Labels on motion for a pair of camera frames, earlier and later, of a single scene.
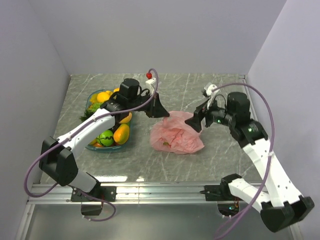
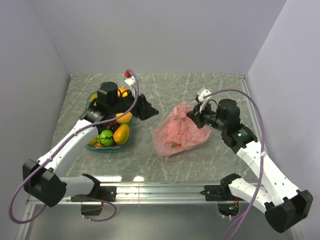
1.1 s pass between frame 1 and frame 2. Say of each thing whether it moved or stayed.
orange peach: stayed
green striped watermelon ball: stayed
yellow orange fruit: moved
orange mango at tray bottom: stayed
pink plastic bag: moved
